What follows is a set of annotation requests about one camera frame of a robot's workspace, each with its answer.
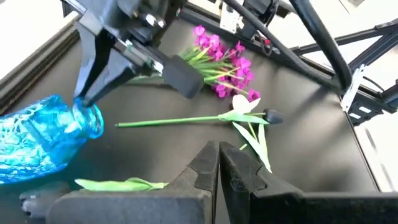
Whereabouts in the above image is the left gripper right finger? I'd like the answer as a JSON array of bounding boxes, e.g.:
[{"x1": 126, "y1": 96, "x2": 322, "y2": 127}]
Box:
[{"x1": 219, "y1": 141, "x2": 398, "y2": 224}]

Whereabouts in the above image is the blue glass vase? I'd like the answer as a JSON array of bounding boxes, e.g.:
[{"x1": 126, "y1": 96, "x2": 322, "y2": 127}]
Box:
[{"x1": 0, "y1": 94, "x2": 105, "y2": 185}]

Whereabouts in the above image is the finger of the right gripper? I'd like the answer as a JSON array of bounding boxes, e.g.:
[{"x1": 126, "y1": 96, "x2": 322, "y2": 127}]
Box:
[
  {"x1": 73, "y1": 21, "x2": 114, "y2": 105},
  {"x1": 83, "y1": 40, "x2": 205, "y2": 107}
]

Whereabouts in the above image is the thick black cable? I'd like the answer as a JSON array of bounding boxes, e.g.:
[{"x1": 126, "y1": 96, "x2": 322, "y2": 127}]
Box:
[
  {"x1": 222, "y1": 0, "x2": 343, "y2": 93},
  {"x1": 289, "y1": 0, "x2": 354, "y2": 91}
]

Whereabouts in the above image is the dark tulip with white petal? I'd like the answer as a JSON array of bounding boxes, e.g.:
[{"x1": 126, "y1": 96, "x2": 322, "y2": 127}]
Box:
[{"x1": 114, "y1": 94, "x2": 284, "y2": 174}]

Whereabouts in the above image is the black diagonal frame strut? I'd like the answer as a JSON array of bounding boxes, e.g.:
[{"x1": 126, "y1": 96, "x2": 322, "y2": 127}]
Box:
[{"x1": 292, "y1": 18, "x2": 398, "y2": 57}]

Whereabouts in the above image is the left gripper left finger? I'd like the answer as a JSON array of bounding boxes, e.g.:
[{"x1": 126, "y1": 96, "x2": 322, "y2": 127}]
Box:
[{"x1": 45, "y1": 139, "x2": 221, "y2": 224}]

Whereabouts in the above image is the silver corner bracket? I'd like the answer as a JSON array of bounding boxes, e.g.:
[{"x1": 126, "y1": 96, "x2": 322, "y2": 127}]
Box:
[{"x1": 340, "y1": 63, "x2": 366, "y2": 113}]

